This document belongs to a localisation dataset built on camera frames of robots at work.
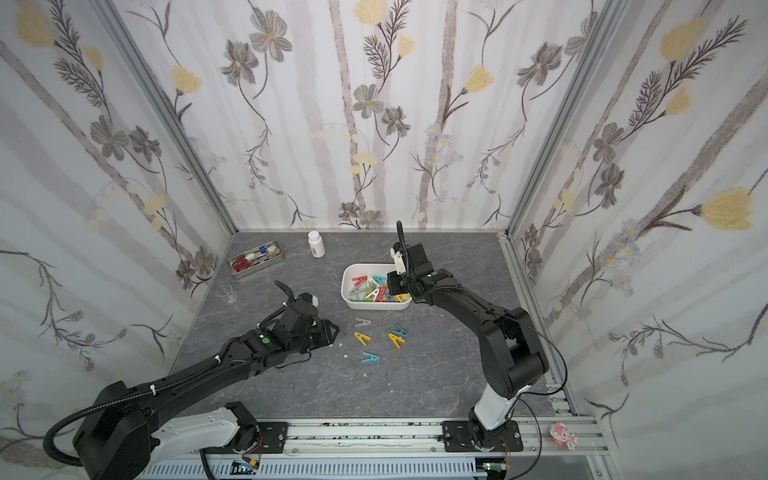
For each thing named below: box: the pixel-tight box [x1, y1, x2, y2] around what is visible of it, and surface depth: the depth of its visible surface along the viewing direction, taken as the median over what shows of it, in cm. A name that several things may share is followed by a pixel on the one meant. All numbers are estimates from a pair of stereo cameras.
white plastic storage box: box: [341, 263, 413, 311], surface depth 103 cm
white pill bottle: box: [308, 230, 326, 258], surface depth 110 cm
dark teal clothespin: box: [390, 322, 409, 338], surface depth 94 cm
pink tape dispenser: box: [549, 422, 578, 450], surface depth 73 cm
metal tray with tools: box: [226, 240, 285, 280], surface depth 113 cm
